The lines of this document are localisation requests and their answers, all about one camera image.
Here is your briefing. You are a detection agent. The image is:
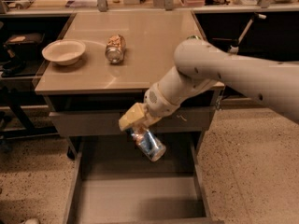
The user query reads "grey drawer cabinet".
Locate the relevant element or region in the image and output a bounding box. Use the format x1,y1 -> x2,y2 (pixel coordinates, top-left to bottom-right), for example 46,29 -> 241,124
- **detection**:
34,9 -> 227,224

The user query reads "open middle drawer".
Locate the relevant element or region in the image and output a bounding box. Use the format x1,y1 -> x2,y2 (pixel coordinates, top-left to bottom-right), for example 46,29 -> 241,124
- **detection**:
62,133 -> 224,224

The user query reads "closed top drawer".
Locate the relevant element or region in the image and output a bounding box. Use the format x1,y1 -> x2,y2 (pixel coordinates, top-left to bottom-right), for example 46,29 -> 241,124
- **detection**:
50,107 -> 215,137

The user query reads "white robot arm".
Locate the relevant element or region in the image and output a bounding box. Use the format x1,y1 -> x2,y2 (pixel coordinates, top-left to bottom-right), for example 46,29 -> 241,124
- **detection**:
119,38 -> 299,131

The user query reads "green can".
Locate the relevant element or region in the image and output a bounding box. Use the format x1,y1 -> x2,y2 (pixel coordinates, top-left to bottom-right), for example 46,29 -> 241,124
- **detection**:
187,35 -> 201,40

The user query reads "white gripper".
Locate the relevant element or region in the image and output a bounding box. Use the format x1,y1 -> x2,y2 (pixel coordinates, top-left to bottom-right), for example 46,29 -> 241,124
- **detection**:
119,82 -> 179,141

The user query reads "white bowl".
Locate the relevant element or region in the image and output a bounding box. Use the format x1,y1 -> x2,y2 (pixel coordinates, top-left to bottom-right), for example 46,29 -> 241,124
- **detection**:
42,39 -> 86,66

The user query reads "blue silver redbull can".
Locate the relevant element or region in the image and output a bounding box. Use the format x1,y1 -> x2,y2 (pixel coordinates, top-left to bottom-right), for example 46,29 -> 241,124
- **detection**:
126,128 -> 166,162

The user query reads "white handheld tool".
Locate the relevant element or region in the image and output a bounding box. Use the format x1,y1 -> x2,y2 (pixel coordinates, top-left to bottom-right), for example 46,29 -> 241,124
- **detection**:
228,13 -> 266,54

